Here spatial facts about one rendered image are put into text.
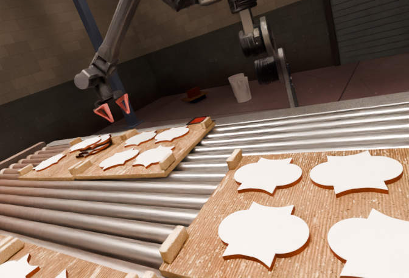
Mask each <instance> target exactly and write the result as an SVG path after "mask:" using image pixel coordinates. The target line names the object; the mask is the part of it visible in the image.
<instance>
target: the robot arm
mask: <svg viewBox="0 0 409 278"><path fill-rule="evenodd" d="M139 2H140V0H120V1H119V3H118V5H117V9H116V11H115V14H114V16H113V19H112V22H111V24H110V27H109V29H108V32H107V35H106V37H105V39H104V41H103V43H102V45H101V46H100V47H99V50H98V51H97V53H96V54H95V56H94V58H93V60H92V62H91V64H90V67H89V68H88V69H84V70H83V71H82V72H81V73H80V74H77V75H76V76H75V78H74V83H75V85H76V87H78V88H79V89H86V88H92V87H93V89H94V90H95V92H96V94H97V95H98V96H99V98H100V99H99V100H98V101H97V102H96V103H94V104H95V106H96V108H95V109H93V111H94V112H95V113H96V114H98V115H100V116H102V117H104V118H106V119H107V120H109V121H110V122H111V123H112V122H114V120H113V117H112V115H111V112H110V109H109V107H108V104H109V103H108V101H110V100H114V99H117V100H116V101H115V102H116V103H117V104H118V105H119V106H120V107H121V108H122V109H123V110H124V111H125V112H126V113H127V114H128V113H130V109H129V105H128V94H127V93H126V92H125V93H122V91H121V90H118V91H115V92H113V91H112V90H111V88H110V87H109V85H108V83H107V82H106V81H105V79H104V77H105V78H110V77H111V76H112V75H114V73H115V72H116V70H117V67H116V65H117V63H118V61H119V60H118V57H119V52H120V48H121V44H122V42H123V40H124V37H125V35H126V33H127V30H128V28H129V26H130V23H131V21H132V19H133V16H134V14H135V11H136V9H137V7H138V5H139ZM162 2H165V3H166V4H167V5H169V6H170V7H171V8H172V9H173V10H174V11H176V12H179V11H180V10H182V9H185V8H187V7H190V6H192V5H195V4H196V1H195V0H162ZM123 100H124V101H125V105H126V107H127V109H126V108H125V107H124V105H123V103H122V101H123ZM102 110H105V111H106V113H107V114H108V116H109V117H110V118H109V117H108V116H106V115H105V114H104V113H103V112H102Z"/></svg>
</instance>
